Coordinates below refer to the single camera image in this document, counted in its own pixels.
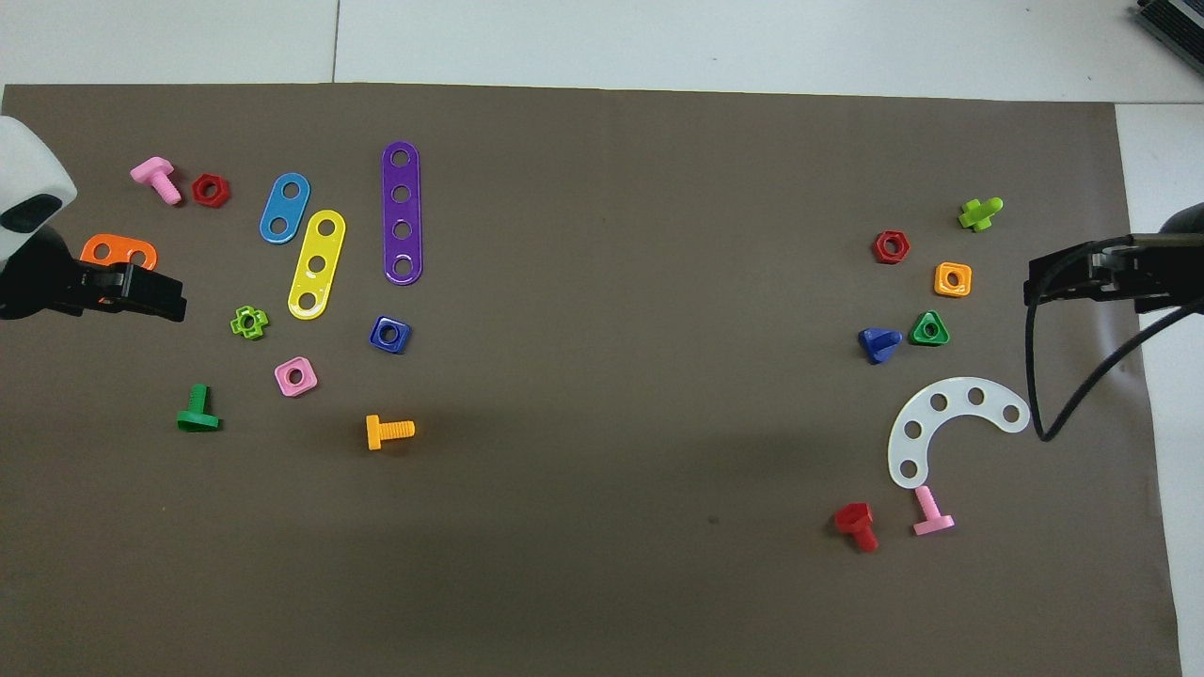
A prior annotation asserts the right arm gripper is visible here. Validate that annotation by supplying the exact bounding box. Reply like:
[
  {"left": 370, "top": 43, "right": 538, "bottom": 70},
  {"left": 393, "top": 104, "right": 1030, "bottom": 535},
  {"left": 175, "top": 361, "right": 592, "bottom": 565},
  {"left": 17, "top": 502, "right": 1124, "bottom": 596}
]
[{"left": 1025, "top": 235, "right": 1204, "bottom": 313}]

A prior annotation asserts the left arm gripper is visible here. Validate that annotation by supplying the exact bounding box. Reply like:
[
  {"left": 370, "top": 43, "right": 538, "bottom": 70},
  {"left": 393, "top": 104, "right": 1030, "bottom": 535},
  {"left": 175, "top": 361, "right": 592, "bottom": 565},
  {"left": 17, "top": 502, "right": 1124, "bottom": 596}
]
[{"left": 0, "top": 228, "right": 187, "bottom": 323}]

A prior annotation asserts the blue triangle toy screw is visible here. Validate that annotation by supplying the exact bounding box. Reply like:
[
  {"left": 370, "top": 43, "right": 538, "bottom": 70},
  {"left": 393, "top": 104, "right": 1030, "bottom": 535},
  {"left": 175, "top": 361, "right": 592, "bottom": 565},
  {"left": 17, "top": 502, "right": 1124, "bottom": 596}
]
[{"left": 858, "top": 326, "right": 903, "bottom": 366}]

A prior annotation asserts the blue square toy nut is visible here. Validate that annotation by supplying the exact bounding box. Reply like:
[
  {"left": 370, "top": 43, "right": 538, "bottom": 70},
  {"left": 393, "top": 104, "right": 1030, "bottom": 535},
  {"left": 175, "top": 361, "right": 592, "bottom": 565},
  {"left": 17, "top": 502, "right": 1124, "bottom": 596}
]
[{"left": 369, "top": 316, "right": 413, "bottom": 355}]

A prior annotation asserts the pink plastic toy screw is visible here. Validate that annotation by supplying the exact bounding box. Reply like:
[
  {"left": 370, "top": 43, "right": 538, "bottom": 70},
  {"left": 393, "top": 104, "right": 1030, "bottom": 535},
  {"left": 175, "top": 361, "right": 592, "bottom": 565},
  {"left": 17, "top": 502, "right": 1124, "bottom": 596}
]
[
  {"left": 912, "top": 485, "right": 956, "bottom": 537},
  {"left": 130, "top": 156, "right": 183, "bottom": 207}
]

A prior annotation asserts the lime green cross screw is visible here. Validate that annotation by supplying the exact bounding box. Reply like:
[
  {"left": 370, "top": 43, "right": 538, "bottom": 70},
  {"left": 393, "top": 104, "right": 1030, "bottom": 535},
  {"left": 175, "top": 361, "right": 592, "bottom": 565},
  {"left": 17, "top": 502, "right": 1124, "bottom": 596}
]
[{"left": 958, "top": 197, "right": 1005, "bottom": 232}]

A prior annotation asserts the green plastic toy screw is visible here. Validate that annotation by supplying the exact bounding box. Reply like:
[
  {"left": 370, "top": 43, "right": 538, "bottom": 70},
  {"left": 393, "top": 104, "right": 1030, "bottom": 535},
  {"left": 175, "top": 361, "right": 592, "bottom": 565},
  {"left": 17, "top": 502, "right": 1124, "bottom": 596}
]
[{"left": 176, "top": 384, "right": 222, "bottom": 433}]

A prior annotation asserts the pink square toy nut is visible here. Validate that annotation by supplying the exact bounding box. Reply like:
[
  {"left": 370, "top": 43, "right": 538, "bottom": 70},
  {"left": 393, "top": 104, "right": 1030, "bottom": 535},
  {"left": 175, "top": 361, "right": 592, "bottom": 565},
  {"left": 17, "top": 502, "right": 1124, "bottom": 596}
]
[{"left": 274, "top": 356, "right": 319, "bottom": 399}]

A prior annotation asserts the orange plastic toy screw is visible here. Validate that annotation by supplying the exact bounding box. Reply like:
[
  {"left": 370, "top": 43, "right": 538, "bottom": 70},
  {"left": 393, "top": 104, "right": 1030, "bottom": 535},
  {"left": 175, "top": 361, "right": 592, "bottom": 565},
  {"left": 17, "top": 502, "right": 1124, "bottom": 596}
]
[{"left": 366, "top": 415, "right": 417, "bottom": 451}]

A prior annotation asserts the red plastic toy screw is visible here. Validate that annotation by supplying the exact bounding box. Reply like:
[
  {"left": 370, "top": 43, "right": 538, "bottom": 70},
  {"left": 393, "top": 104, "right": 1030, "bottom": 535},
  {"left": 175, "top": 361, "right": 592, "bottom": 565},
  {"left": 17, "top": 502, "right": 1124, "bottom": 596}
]
[{"left": 833, "top": 502, "right": 880, "bottom": 554}]

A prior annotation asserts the orange angled three-hole plate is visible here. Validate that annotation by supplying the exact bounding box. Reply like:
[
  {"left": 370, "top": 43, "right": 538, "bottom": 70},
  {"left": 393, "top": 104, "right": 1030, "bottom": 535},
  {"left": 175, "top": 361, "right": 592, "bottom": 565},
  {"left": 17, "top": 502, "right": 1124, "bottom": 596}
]
[{"left": 80, "top": 233, "right": 159, "bottom": 307}]

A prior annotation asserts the blue two-hole toy strip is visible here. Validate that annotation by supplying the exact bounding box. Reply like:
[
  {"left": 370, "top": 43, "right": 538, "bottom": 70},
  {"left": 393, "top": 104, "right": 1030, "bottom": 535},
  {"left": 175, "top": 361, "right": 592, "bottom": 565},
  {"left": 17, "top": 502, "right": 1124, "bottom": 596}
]
[{"left": 259, "top": 172, "right": 311, "bottom": 245}]

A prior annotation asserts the white curved five-hole plate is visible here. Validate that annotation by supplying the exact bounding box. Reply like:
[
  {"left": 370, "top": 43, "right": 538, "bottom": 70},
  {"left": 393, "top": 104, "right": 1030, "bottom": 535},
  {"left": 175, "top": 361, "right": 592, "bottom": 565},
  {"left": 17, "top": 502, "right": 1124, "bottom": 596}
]
[{"left": 887, "top": 377, "right": 1032, "bottom": 490}]

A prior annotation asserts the yellow three-hole toy strip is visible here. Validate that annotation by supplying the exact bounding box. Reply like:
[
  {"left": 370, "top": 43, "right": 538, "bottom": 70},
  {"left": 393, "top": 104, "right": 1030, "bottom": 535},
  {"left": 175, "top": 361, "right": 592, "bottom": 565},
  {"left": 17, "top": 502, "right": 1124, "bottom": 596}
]
[{"left": 287, "top": 209, "right": 347, "bottom": 322}]

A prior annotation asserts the purple four-hole toy strip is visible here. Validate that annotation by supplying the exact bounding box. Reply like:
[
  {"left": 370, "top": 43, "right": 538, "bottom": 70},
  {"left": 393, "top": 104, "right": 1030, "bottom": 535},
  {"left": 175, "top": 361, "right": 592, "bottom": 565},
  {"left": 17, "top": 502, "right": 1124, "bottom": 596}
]
[{"left": 381, "top": 141, "right": 424, "bottom": 286}]

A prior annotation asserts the dark grey ribbed device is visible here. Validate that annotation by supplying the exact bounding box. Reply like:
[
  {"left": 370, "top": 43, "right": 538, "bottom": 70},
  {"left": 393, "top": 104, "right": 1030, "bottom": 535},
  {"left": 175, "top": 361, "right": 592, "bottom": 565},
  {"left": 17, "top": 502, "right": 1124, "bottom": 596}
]
[{"left": 1132, "top": 0, "right": 1204, "bottom": 50}]

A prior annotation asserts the brown table mat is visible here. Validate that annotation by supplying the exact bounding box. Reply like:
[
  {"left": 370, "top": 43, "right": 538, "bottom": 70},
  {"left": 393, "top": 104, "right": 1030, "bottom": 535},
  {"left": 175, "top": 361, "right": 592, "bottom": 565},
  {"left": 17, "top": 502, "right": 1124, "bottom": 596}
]
[{"left": 0, "top": 83, "right": 1184, "bottom": 677}]

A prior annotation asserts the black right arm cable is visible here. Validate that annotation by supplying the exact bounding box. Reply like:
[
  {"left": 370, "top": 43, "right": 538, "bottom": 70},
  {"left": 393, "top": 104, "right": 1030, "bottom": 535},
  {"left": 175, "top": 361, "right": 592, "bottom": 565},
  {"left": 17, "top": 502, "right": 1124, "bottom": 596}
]
[{"left": 1023, "top": 240, "right": 1204, "bottom": 443}]

